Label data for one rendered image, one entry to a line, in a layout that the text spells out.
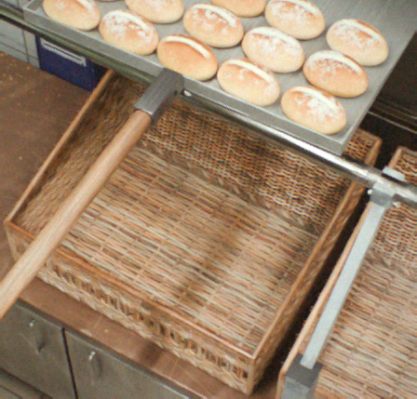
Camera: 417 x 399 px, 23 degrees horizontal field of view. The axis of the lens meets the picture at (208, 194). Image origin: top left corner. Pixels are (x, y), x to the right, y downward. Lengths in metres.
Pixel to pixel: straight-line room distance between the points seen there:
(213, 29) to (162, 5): 0.09
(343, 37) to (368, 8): 0.13
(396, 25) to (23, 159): 0.93
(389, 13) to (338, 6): 0.08
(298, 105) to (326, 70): 0.08
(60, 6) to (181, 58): 0.22
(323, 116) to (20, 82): 1.07
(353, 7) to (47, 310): 0.84
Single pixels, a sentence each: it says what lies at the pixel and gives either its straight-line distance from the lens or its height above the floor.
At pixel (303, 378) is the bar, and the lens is 1.52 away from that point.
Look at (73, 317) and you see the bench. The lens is 1.99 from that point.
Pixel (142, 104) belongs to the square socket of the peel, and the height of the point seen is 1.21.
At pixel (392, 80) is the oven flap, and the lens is 1.84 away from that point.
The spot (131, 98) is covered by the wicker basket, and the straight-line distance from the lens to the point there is 2.17.
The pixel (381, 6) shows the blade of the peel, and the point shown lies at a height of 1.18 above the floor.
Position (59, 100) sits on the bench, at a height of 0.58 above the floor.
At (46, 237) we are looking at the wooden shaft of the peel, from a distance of 1.34.
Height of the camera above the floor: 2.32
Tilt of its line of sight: 55 degrees down
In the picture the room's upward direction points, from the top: 2 degrees clockwise
